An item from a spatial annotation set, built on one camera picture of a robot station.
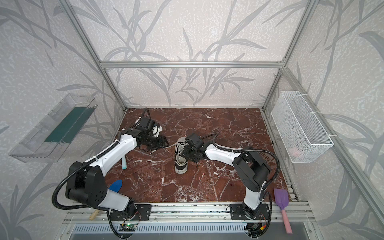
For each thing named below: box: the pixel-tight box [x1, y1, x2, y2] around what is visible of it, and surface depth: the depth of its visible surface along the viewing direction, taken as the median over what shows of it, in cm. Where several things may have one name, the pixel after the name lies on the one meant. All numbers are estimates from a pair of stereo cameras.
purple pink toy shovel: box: [274, 188, 293, 234], surface depth 78 cm
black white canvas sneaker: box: [174, 136, 188, 175], surface depth 87 cm
